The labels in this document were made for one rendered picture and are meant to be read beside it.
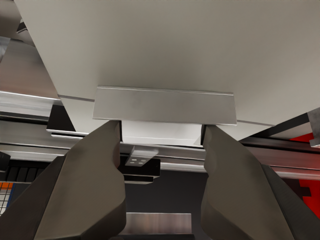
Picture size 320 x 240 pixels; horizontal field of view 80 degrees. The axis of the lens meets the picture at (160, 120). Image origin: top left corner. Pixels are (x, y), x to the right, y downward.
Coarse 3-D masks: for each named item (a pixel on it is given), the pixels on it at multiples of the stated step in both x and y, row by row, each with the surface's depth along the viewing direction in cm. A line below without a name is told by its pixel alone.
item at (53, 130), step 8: (56, 112) 22; (64, 112) 22; (56, 120) 21; (64, 120) 21; (48, 128) 21; (56, 128) 21; (64, 128) 21; (72, 128) 21; (56, 136) 23; (64, 136) 23; (72, 136) 23; (80, 136) 23; (136, 144) 25; (144, 144) 25; (152, 144) 25; (160, 144) 26
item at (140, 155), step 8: (136, 152) 28; (144, 152) 27; (152, 152) 27; (120, 160) 40; (128, 160) 34; (136, 160) 34; (144, 160) 33; (152, 160) 42; (120, 168) 40; (128, 168) 40; (136, 168) 40; (144, 168) 41; (152, 168) 41; (128, 176) 40; (136, 176) 41; (144, 176) 41; (152, 176) 41
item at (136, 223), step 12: (132, 216) 21; (144, 216) 21; (156, 216) 22; (168, 216) 22; (180, 216) 22; (132, 228) 21; (144, 228) 21; (156, 228) 21; (168, 228) 22; (180, 228) 22
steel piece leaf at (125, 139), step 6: (126, 138) 22; (132, 138) 22; (138, 138) 22; (144, 138) 22; (150, 138) 22; (156, 138) 22; (162, 138) 22; (168, 144) 24; (174, 144) 24; (180, 144) 24; (186, 144) 24; (192, 144) 24
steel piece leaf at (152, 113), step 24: (96, 96) 12; (120, 96) 12; (144, 96) 12; (168, 96) 12; (192, 96) 12; (216, 96) 12; (144, 120) 11; (168, 120) 11; (192, 120) 11; (216, 120) 11
